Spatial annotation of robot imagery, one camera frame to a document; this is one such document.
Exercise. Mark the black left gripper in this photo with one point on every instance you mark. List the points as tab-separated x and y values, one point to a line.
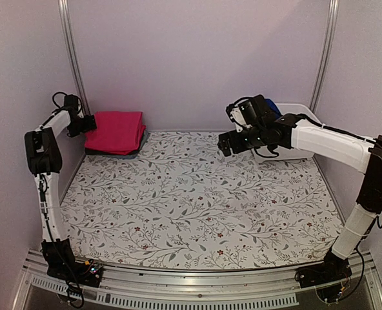
89	126

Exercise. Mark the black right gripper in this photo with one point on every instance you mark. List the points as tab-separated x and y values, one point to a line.
224	140

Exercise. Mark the pink garment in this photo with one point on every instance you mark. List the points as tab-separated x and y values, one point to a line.
113	120

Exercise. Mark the magenta t-shirt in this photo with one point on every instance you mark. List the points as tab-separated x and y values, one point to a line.
118	142

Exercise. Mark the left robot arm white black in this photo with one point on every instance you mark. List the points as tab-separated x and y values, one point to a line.
45	162

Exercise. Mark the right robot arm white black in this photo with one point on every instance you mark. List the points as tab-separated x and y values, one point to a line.
351	164

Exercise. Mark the blue garment in bin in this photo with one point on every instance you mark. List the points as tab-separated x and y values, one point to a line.
273	107

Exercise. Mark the grey folded garment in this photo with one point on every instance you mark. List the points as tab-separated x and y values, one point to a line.
131	155

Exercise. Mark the floral patterned table cloth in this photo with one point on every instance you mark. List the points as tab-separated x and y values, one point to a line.
182	205

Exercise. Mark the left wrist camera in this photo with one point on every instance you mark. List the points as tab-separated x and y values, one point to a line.
72	104

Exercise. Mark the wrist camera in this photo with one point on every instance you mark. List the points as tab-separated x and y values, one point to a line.
248	112
72	104

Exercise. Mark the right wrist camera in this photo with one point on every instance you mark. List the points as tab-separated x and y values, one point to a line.
248	112

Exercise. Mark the aluminium frame post left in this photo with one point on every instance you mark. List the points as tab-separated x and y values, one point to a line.
66	24

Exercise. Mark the aluminium frame post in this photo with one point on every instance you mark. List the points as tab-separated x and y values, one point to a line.
66	24
330	30

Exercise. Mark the aluminium frame post right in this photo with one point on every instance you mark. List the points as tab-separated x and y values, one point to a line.
330	30

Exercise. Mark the aluminium front rail base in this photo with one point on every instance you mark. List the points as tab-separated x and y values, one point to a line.
131	287

